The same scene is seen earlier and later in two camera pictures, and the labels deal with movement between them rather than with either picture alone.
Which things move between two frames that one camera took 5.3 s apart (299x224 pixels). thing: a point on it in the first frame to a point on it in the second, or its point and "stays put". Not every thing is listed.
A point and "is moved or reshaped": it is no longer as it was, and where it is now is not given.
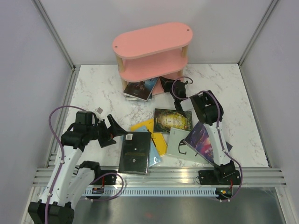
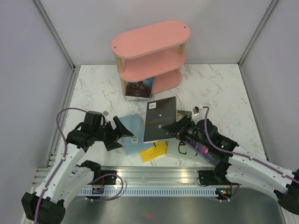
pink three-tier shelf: x=153 y=53 stays put
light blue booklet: x=153 y=158 to x=135 y=123
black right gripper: x=166 y=83 to x=175 y=128
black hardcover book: x=134 y=153 to x=159 y=113
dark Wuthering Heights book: x=140 y=90 is moved or reshaped
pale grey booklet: x=176 y=147 stays put
